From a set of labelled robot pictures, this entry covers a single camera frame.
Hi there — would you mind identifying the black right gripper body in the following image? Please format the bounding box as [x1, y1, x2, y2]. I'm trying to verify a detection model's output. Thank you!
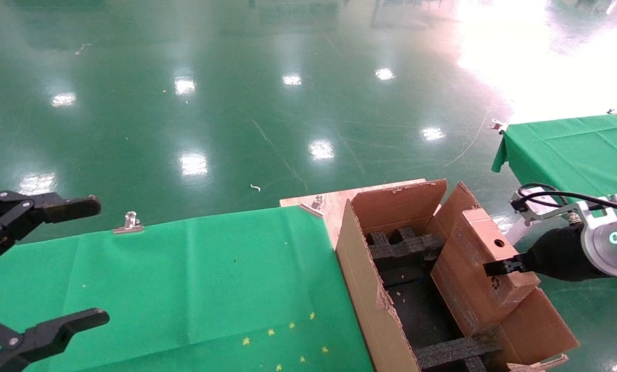
[523, 226, 596, 283]

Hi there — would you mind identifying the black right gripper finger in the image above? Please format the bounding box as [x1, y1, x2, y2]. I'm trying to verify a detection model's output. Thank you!
[483, 256, 527, 278]

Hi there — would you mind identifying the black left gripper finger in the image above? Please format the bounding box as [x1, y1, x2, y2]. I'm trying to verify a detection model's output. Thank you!
[0, 308, 110, 372]
[0, 191, 103, 265]

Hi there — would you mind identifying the small brown cardboard box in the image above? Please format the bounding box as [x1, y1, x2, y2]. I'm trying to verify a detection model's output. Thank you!
[431, 207, 543, 338]

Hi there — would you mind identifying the large open cardboard carton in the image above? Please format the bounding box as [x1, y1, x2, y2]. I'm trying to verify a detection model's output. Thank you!
[335, 178, 580, 372]

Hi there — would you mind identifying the green tablecloth with creases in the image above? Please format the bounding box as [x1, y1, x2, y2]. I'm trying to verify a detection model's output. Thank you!
[492, 111, 617, 208]

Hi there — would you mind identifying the large green tablecloth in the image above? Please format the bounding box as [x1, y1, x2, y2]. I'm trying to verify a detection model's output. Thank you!
[0, 206, 374, 372]

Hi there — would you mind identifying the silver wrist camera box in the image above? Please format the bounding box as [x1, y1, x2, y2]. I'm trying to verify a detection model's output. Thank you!
[503, 214, 539, 247]

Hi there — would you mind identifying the silver camera mount bracket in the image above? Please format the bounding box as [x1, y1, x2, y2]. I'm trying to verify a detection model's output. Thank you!
[512, 189, 617, 226]

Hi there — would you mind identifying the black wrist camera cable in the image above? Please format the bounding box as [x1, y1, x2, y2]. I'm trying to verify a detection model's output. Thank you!
[511, 183, 617, 215]

